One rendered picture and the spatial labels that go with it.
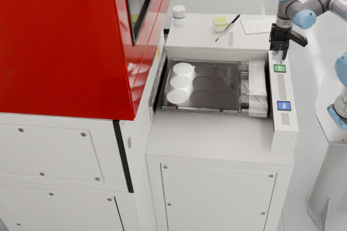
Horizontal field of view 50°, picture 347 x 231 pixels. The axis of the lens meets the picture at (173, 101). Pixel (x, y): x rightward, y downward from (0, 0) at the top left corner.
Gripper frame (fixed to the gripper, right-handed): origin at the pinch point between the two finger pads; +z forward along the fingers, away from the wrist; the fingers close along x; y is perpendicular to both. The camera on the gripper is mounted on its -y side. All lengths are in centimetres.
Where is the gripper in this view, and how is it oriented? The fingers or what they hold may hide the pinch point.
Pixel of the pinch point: (282, 62)
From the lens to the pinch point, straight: 182.1
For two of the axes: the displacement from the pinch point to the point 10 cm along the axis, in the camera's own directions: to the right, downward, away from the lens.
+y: -9.9, -0.6, 1.4
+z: 0.5, 7.4, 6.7
